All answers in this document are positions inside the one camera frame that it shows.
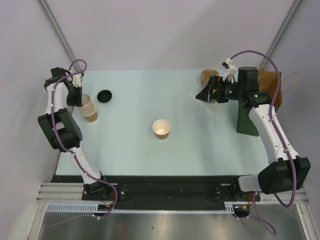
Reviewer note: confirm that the aluminium rail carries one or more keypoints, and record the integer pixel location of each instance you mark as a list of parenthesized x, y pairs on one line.
[(300, 197), (60, 193)]

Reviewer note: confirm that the stack of paper cups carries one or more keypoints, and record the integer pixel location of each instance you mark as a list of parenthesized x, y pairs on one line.
[(88, 109)]

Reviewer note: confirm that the left aluminium frame post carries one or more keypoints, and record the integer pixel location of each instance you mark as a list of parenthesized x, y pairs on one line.
[(50, 17)]

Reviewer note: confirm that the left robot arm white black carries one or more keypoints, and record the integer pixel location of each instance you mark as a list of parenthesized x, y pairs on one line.
[(64, 134)]

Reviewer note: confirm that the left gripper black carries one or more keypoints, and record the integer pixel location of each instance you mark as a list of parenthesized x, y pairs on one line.
[(78, 101)]

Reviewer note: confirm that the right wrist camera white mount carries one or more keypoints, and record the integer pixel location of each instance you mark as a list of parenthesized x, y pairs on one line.
[(230, 68)]

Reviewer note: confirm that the brown pulp cup carrier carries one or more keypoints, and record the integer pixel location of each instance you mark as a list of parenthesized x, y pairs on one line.
[(205, 78)]

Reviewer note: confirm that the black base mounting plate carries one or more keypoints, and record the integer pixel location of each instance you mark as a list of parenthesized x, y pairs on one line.
[(175, 193)]

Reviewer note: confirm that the single brown paper cup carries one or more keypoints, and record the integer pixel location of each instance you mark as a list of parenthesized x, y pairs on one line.
[(161, 128)]

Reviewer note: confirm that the green brown paper bag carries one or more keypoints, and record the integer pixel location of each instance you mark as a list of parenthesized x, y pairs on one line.
[(259, 96)]

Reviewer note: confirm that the right aluminium frame post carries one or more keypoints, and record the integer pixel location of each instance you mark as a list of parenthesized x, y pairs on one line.
[(289, 16)]

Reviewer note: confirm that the aluminium rail bottom right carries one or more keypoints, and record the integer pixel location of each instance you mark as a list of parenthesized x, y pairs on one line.
[(300, 197)]

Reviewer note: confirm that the black plastic cup lid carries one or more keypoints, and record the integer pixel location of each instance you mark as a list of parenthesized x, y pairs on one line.
[(104, 96)]

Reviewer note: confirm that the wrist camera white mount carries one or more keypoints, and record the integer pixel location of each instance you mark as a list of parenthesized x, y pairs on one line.
[(230, 68), (76, 80)]

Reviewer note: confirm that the aluminium frame post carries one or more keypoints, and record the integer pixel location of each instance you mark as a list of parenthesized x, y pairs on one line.
[(289, 16), (50, 17)]

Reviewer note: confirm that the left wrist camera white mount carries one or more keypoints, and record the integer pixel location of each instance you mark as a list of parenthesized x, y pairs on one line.
[(76, 80)]

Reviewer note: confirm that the aluminium rail bottom left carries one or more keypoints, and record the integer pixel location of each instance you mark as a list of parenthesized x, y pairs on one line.
[(60, 193)]

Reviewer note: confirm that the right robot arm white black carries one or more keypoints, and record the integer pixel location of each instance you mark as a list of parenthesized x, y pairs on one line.
[(286, 170)]

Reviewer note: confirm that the white wrapped straw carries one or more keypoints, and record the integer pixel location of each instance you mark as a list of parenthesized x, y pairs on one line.
[(205, 107)]

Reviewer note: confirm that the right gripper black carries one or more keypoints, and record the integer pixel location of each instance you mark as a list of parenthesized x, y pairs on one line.
[(215, 82)]

